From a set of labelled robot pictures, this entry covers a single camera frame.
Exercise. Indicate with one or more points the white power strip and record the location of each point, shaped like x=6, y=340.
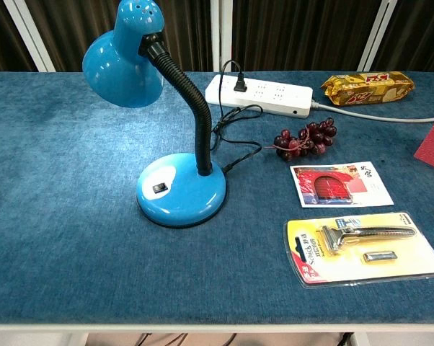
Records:
x=274, y=94

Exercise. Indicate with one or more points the blue velvet table cloth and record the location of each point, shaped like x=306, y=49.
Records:
x=76, y=216

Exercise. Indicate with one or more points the dark brown curtain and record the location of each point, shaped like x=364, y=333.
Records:
x=292, y=34

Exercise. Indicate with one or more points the golden biscuit packet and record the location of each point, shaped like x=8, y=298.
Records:
x=368, y=88

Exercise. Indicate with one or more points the razor in yellow blister pack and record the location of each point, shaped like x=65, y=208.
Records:
x=361, y=247

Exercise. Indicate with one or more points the white metal frame post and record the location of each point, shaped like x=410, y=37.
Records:
x=220, y=34
x=27, y=34
x=377, y=34

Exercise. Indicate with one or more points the blue desk lamp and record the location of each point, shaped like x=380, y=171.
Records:
x=188, y=187

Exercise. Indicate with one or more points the dark red grape bunch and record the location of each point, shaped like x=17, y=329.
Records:
x=310, y=140

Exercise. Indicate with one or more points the postcard with red gate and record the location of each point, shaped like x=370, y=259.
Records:
x=339, y=184

